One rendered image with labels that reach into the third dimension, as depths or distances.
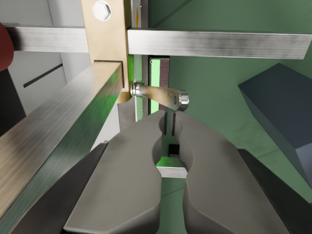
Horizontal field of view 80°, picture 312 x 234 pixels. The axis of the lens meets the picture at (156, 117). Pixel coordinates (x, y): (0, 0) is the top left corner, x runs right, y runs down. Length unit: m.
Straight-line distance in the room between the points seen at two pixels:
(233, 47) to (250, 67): 0.99
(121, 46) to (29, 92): 0.26
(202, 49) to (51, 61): 0.38
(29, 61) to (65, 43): 0.19
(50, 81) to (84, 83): 0.34
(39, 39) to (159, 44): 0.16
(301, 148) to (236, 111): 0.63
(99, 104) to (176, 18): 0.98
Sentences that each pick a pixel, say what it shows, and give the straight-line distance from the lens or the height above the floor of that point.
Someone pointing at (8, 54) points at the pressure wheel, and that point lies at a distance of 0.30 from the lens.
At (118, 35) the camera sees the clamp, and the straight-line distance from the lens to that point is 0.25.
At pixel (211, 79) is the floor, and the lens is 1.22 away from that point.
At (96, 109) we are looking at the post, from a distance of 0.17.
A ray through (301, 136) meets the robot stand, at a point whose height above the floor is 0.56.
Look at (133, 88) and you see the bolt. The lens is 0.29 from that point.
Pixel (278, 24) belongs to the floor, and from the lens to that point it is 1.27.
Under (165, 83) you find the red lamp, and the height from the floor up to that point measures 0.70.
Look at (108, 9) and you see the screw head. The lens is 0.25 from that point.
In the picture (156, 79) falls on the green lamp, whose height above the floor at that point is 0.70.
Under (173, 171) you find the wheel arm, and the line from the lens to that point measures 0.40.
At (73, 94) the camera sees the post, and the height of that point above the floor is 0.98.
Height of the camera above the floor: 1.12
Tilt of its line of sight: 59 degrees down
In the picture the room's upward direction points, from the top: 175 degrees counter-clockwise
